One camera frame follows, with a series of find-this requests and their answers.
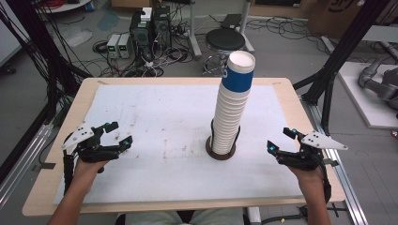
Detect black computer tower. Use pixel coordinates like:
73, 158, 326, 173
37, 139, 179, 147
129, 10, 155, 58
152, 5, 173, 50

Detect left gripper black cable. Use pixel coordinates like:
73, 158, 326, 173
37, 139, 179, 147
62, 149, 77, 196

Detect white floor platform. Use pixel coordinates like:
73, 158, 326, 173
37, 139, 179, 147
337, 61, 398, 129

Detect person's right hand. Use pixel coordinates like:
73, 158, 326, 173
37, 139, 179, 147
287, 164, 327, 189

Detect white table mat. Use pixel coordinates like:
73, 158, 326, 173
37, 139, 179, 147
52, 83, 304, 205

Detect person's left hand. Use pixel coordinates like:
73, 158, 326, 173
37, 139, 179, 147
73, 157, 110, 186

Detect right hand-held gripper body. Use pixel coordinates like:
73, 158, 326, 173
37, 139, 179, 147
276, 130, 349, 172

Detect black floor cables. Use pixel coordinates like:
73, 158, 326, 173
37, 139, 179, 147
246, 15, 329, 49

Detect tangle of floor cables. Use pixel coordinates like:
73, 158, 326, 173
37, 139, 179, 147
92, 34, 195, 79

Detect aluminium rail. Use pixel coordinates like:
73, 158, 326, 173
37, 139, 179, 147
0, 123, 54, 210
299, 97, 370, 225

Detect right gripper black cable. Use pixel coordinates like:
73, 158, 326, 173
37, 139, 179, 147
314, 154, 332, 204

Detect stack of paper cups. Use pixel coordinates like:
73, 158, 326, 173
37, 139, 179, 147
211, 50, 256, 156

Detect black flat floor box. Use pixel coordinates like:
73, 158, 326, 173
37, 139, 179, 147
220, 13, 244, 30

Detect grey power supply unit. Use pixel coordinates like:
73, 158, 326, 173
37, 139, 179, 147
117, 33, 134, 59
106, 34, 121, 59

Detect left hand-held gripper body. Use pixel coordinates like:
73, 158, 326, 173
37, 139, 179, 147
61, 122, 124, 164

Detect person's light trousers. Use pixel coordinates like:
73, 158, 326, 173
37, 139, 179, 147
125, 208, 246, 225

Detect dark round cup holder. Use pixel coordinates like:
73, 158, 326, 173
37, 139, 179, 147
205, 118, 242, 161

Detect grey metal table leg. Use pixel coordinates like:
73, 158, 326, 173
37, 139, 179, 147
187, 0, 203, 61
237, 0, 256, 54

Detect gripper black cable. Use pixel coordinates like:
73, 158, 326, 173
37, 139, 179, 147
314, 154, 332, 204
62, 149, 77, 196

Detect black round stool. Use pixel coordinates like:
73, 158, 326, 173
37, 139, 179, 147
202, 27, 247, 77

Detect cardboard box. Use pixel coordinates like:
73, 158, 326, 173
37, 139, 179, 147
308, 0, 389, 39

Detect black frame post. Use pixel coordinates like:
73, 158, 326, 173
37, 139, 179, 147
0, 0, 92, 123
293, 0, 392, 136

